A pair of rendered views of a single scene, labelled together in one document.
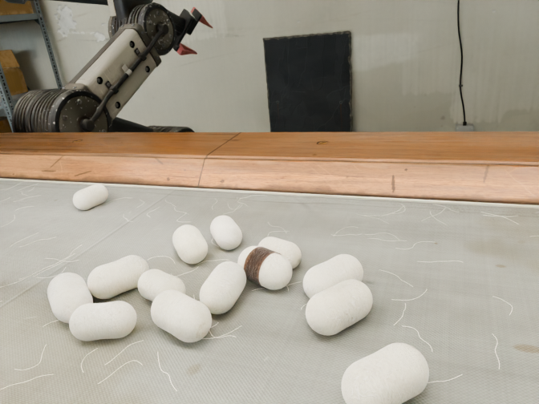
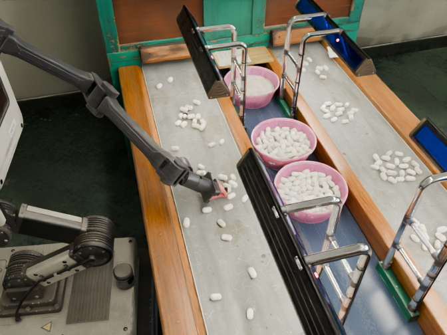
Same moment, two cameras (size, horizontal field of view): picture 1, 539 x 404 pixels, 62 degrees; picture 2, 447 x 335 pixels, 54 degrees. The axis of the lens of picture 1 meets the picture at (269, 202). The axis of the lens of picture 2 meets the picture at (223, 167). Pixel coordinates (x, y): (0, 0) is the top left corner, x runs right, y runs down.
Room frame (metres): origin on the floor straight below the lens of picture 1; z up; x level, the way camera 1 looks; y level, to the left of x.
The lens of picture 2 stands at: (1.06, 1.33, 1.93)
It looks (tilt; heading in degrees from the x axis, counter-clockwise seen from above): 44 degrees down; 232
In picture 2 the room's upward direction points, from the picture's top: straight up
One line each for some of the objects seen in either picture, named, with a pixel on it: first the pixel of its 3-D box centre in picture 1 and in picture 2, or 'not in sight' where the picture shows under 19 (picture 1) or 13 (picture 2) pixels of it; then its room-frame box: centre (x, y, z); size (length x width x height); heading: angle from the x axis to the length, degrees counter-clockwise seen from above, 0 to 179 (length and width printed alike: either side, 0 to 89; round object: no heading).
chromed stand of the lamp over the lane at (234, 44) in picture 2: not in sight; (219, 82); (0.09, 0.08, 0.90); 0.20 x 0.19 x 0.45; 67
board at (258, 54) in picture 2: not in sight; (239, 57); (-0.25, -0.20, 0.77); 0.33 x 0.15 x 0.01; 157
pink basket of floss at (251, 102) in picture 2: not in sight; (251, 88); (-0.16, 0.00, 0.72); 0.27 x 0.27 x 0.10
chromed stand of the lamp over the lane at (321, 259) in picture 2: not in sight; (310, 276); (0.48, 0.97, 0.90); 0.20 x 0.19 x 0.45; 67
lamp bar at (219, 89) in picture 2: not in sight; (199, 46); (0.16, 0.04, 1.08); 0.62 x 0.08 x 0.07; 67
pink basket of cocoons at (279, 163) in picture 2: not in sight; (283, 146); (0.01, 0.40, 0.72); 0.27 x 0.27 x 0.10
